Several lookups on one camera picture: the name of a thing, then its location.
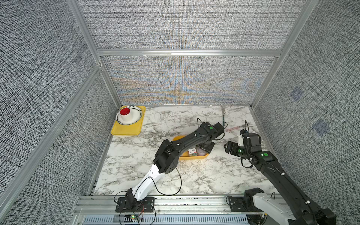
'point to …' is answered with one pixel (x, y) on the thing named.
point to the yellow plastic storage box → (185, 155)
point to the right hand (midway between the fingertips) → (230, 143)
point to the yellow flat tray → (135, 129)
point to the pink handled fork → (229, 129)
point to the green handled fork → (223, 112)
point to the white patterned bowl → (136, 114)
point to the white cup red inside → (125, 112)
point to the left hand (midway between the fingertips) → (207, 148)
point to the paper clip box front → (192, 152)
